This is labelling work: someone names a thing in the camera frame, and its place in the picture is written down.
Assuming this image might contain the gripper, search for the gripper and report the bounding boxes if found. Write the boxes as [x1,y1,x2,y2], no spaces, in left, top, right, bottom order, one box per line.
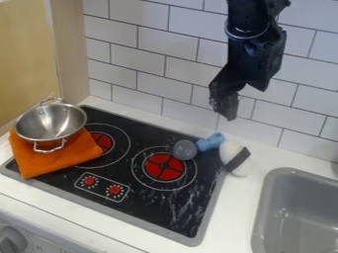
[207,22,289,122]

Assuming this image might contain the silver pot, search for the silver pot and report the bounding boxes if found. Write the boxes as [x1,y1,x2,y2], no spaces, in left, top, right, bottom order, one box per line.
[12,97,89,155]

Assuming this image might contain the blue toy spoon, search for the blue toy spoon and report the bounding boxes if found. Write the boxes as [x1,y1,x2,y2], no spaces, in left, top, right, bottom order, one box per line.
[171,131,226,161]

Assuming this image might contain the white toy sushi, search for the white toy sushi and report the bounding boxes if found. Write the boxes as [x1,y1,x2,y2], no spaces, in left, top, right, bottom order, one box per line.
[217,139,255,178]

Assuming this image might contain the toy stove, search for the toy stove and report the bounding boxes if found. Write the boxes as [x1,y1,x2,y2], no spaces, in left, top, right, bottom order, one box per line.
[0,104,230,248]

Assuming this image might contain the toy sink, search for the toy sink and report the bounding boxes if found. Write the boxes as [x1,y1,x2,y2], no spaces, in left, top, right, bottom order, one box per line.
[250,167,338,253]

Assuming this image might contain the orange cloth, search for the orange cloth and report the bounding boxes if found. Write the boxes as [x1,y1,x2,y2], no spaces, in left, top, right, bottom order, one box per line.
[8,126,105,181]

